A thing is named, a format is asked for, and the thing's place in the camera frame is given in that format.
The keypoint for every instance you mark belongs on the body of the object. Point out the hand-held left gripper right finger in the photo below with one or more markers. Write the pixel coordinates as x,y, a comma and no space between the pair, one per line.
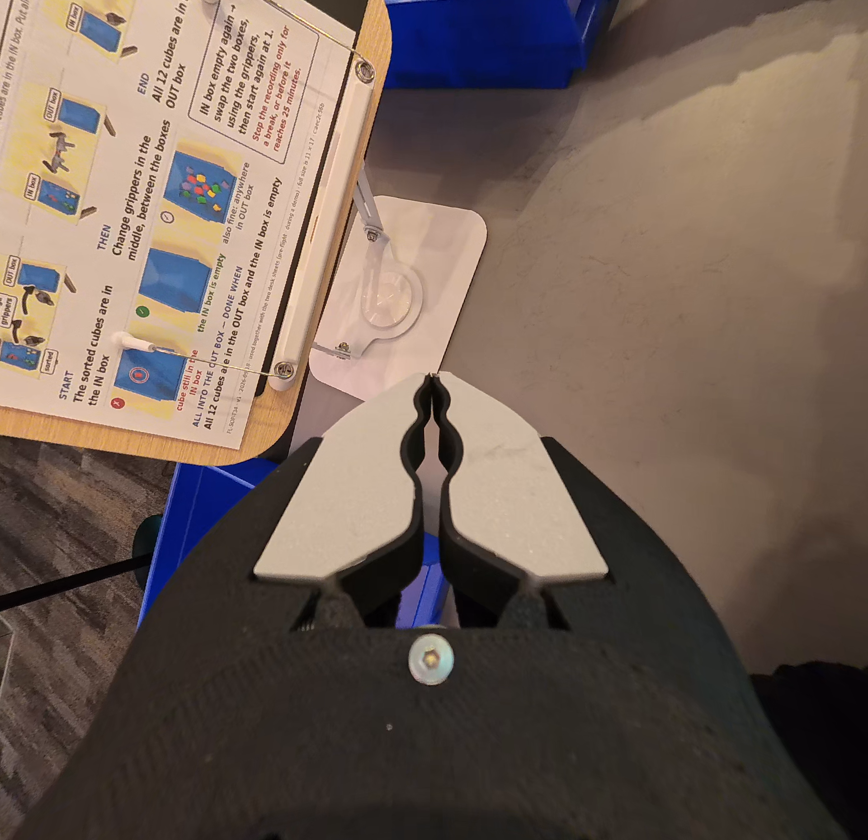
522,508

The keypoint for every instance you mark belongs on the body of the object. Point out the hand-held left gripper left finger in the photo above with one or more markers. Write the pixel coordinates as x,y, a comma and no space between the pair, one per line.
339,508

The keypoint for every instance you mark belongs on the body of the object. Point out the blue plastic bin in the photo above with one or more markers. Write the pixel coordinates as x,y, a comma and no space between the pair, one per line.
475,40
203,514

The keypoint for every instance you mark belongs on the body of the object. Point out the wooden document board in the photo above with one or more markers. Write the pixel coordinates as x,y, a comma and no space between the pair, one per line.
203,446

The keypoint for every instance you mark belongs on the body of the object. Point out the white clip bar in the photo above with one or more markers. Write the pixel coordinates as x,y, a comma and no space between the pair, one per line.
319,243

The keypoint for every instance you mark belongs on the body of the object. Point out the printed instruction sheet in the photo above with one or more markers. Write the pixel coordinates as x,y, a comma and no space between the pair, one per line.
169,209

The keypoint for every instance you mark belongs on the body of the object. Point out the clear plastic stand bracket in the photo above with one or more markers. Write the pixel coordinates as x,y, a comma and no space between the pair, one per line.
383,304

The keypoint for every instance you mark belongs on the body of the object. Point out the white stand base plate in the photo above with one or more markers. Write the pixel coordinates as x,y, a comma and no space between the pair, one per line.
454,277

